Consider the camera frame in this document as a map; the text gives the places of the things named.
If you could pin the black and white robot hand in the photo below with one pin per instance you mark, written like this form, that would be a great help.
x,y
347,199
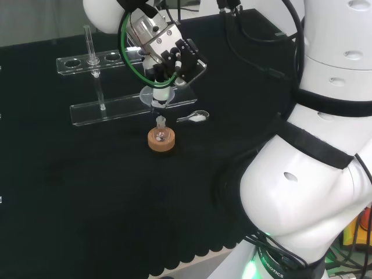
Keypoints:
x,y
186,58

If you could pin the clear plastic funnel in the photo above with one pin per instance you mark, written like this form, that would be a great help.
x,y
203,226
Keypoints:
x,y
145,96

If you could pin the glass weighing funnel with powder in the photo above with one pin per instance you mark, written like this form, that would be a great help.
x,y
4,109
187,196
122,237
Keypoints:
x,y
197,116

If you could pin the glass round-bottom flask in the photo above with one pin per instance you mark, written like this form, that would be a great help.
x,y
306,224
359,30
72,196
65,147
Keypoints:
x,y
160,135

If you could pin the clear acrylic funnel stand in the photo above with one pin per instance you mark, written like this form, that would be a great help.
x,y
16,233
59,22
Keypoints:
x,y
116,109

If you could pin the black cloth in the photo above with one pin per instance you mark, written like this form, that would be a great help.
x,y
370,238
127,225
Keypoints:
x,y
87,189

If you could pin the yellow stop button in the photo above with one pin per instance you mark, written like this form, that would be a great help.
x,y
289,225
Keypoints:
x,y
348,235

